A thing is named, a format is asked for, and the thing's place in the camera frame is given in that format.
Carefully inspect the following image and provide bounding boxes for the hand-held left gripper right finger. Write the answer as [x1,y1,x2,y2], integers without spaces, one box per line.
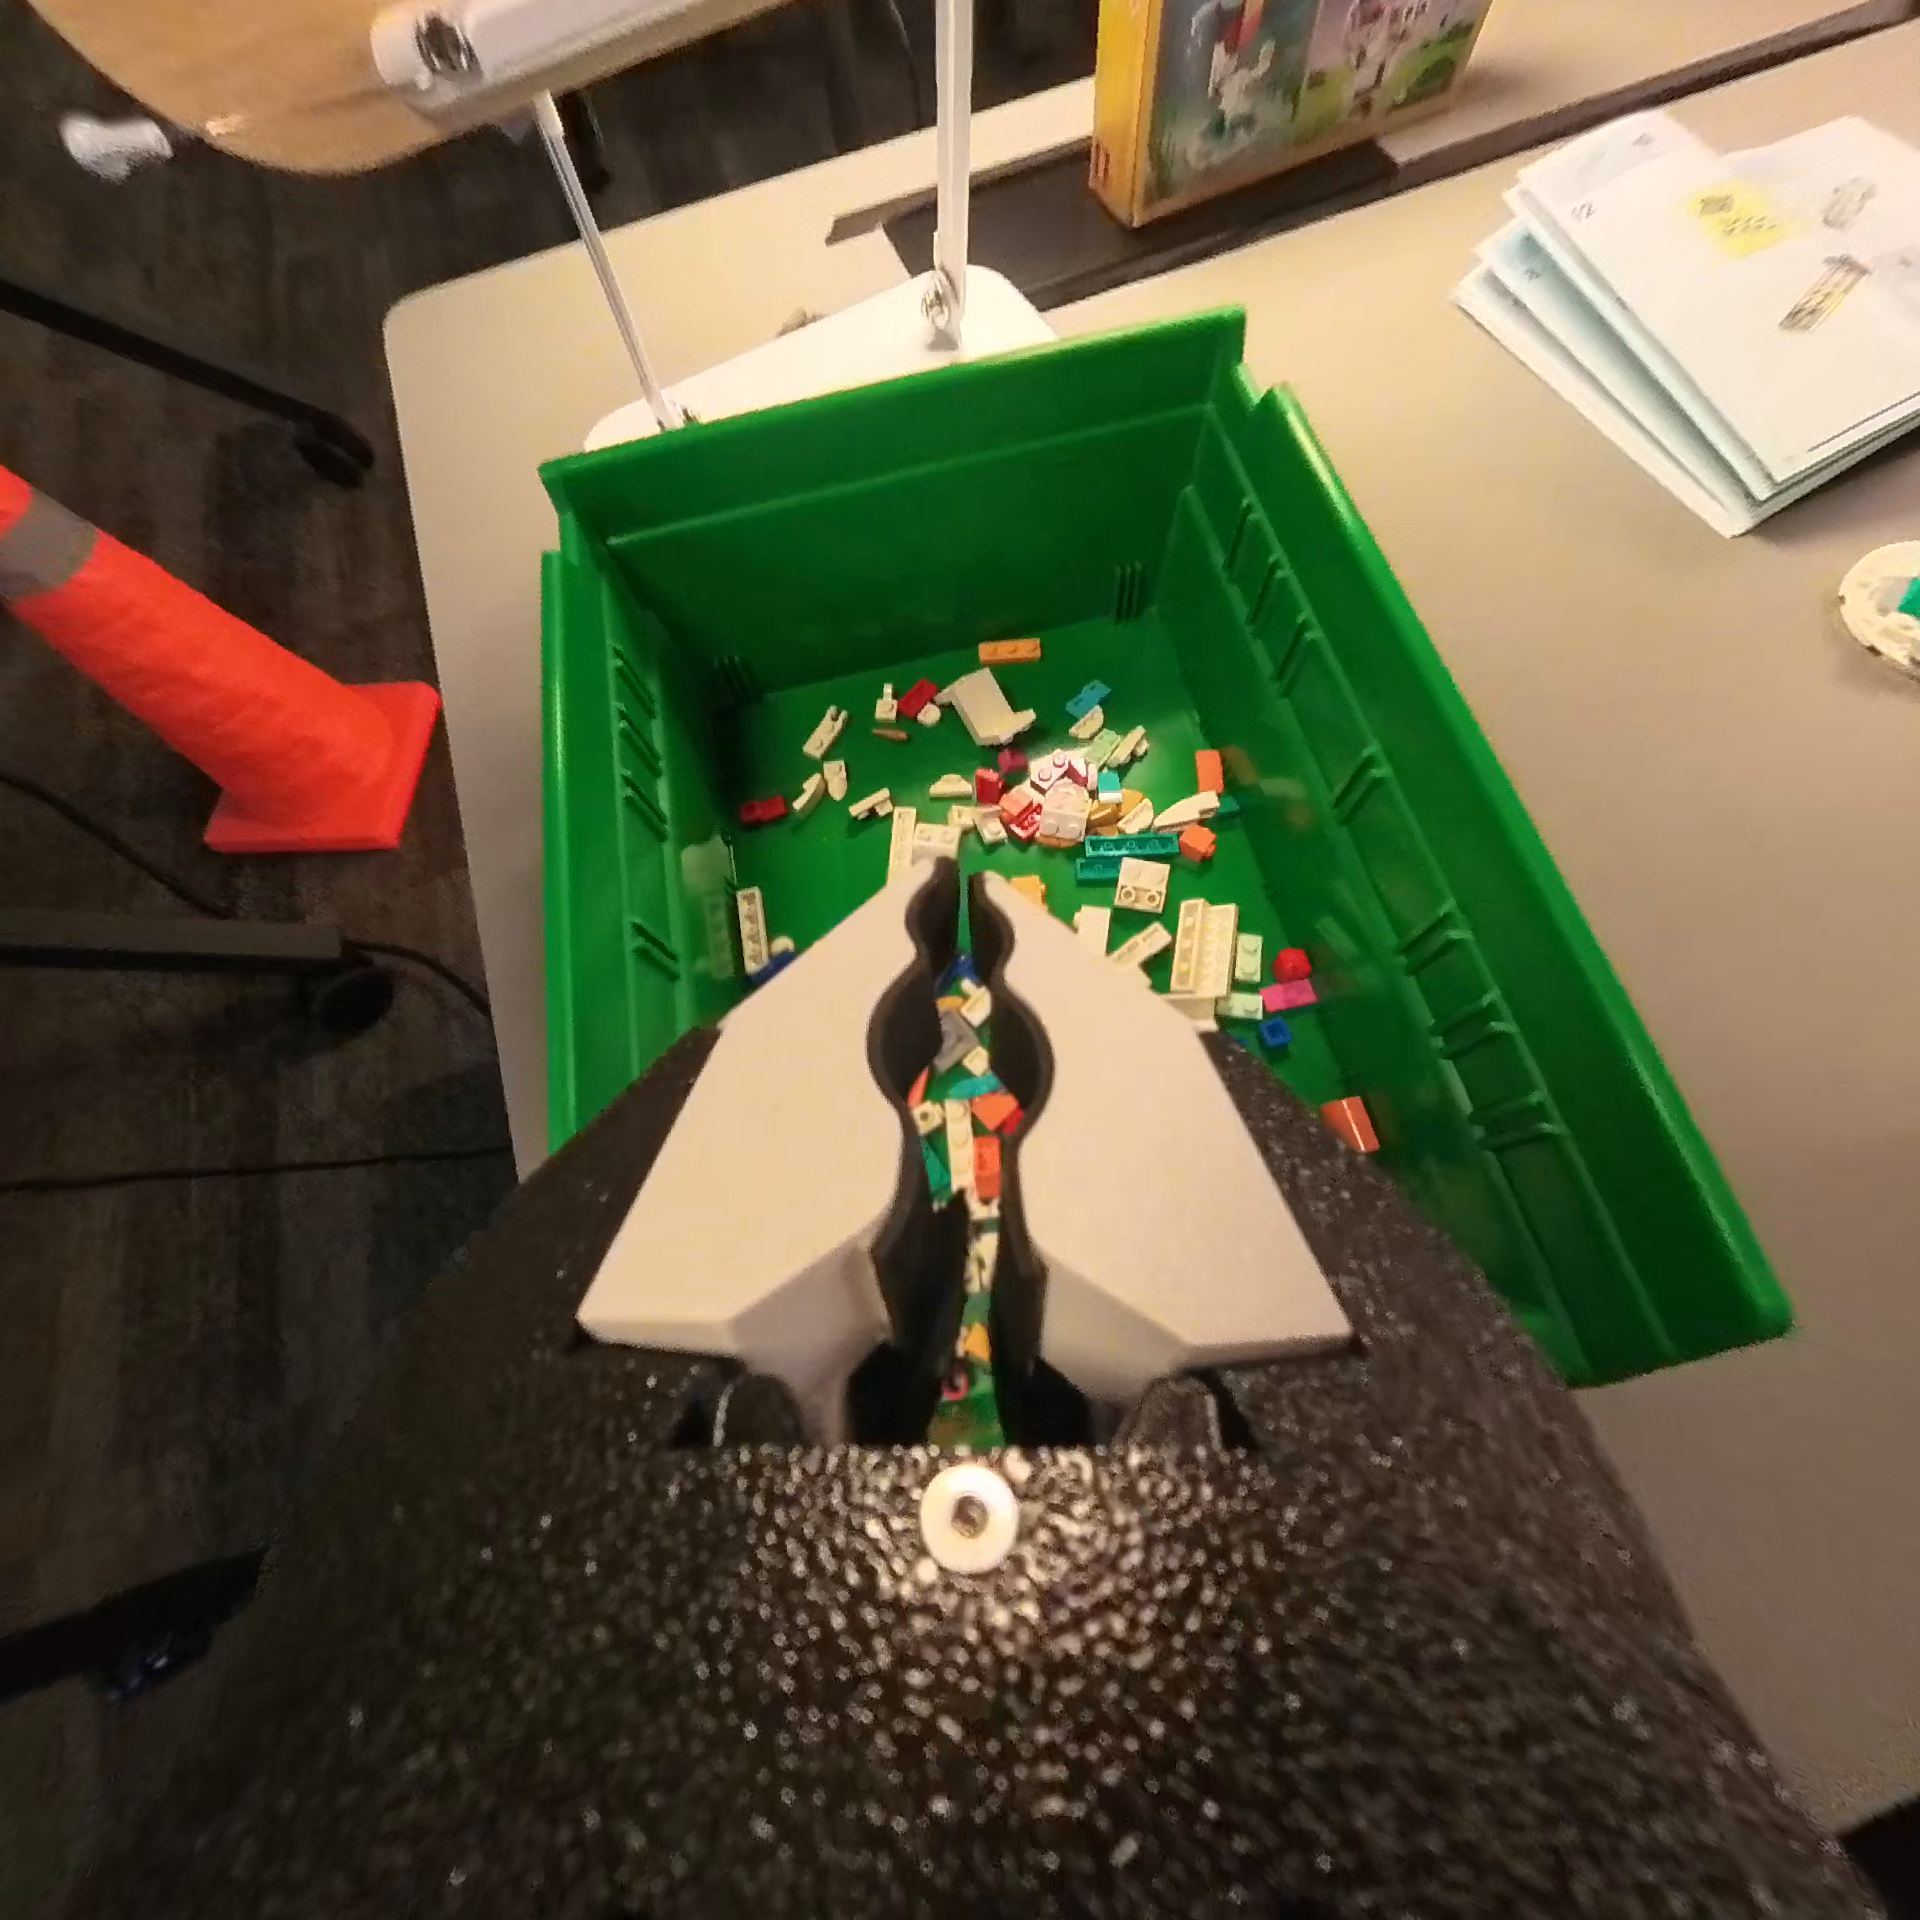
[968,871,1365,1420]

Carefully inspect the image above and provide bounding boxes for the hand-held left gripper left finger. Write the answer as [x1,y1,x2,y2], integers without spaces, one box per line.
[573,858,970,1443]

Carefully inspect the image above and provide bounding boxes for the pile of lego pieces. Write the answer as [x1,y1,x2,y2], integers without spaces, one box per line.
[705,638,1386,1450]

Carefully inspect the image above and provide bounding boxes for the green plastic bin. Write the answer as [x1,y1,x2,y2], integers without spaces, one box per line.
[537,305,1797,1391]

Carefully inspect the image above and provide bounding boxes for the round white lego assembly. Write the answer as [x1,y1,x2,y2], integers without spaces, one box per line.
[1836,540,1920,666]

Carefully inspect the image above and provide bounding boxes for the yellow lego box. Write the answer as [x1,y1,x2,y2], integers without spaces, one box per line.
[1090,0,1494,231]

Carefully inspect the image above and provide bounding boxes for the black table foot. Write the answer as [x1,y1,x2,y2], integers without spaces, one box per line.
[0,912,396,1038]

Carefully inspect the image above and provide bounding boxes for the orange traffic cone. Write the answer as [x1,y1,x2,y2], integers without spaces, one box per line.
[0,464,444,858]

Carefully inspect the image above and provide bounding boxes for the white stand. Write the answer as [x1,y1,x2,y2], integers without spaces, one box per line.
[370,0,1059,452]

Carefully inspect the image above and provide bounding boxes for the open instruction booklet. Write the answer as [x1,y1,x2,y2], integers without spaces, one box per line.
[1451,107,1920,540]

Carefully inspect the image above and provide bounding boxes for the black chair base leg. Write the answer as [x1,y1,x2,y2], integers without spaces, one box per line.
[0,276,377,484]

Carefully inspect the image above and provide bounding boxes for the wooden chair seat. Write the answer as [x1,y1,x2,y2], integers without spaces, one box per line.
[30,0,781,178]

